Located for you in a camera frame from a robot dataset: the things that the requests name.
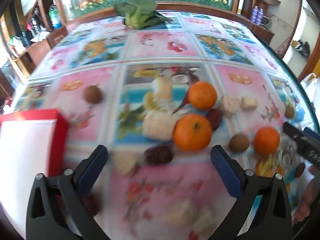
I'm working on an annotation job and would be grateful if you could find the wooden cabinet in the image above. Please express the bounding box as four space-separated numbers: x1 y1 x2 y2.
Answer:
10 25 68 75

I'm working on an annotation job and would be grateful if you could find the green bok choy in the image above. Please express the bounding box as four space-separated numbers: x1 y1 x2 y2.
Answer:
114 0 173 29

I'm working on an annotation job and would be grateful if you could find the brown longan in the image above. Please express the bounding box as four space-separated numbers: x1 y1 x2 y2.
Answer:
284 104 295 119
229 134 250 153
84 85 103 104

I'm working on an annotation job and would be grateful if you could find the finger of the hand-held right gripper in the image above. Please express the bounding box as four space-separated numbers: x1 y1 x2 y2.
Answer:
282 121 320 166
303 127 320 142

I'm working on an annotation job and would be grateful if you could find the person's right hand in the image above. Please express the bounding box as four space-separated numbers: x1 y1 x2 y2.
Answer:
291 165 320 227

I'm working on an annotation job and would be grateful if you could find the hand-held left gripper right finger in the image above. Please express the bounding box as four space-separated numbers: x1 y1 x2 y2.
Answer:
210 145 293 240

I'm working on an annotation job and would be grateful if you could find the red-rimmed white tray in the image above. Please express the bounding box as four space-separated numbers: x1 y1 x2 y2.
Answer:
0 108 70 235

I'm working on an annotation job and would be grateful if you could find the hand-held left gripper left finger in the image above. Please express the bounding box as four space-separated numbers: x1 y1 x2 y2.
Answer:
26 144 110 240

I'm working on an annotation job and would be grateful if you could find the brown cookie piece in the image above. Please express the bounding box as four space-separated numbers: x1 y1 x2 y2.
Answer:
111 151 139 177

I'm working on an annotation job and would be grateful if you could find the orange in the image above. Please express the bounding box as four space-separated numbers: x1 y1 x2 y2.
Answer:
173 114 213 152
187 81 217 110
254 127 280 155

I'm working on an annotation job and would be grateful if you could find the wooden side table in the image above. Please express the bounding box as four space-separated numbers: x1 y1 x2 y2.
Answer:
252 20 274 45

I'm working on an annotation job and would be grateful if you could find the green water bottle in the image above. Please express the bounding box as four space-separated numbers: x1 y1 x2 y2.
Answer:
49 4 62 29

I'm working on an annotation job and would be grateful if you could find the fruit-printed tablecloth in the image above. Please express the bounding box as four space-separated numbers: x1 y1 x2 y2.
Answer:
11 11 315 240

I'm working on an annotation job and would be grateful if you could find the red date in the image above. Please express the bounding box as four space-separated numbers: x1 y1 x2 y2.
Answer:
205 109 223 132
295 163 306 179
144 144 174 165
81 194 102 217

